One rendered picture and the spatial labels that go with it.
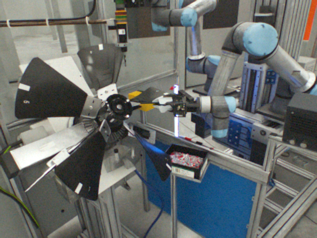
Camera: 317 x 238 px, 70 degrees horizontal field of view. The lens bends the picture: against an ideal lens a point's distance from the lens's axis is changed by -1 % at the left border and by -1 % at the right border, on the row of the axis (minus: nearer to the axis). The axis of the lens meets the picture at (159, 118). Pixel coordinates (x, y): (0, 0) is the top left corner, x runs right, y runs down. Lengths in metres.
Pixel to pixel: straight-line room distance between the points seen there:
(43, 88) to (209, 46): 4.39
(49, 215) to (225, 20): 4.56
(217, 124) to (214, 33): 4.13
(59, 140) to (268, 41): 0.89
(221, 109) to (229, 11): 4.36
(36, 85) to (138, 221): 1.47
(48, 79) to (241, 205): 1.15
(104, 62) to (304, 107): 0.83
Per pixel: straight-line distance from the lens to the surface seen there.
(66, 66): 1.30
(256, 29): 0.98
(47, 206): 1.95
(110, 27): 0.96
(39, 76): 0.92
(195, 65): 1.63
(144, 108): 1.46
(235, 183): 1.35
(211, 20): 5.01
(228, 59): 1.12
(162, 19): 1.15
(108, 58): 1.10
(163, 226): 2.02
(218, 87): 1.13
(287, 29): 1.54
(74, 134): 1.01
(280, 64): 1.10
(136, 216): 2.11
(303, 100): 1.03
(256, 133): 1.35
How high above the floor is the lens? 1.57
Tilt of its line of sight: 26 degrees down
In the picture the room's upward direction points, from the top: 2 degrees counter-clockwise
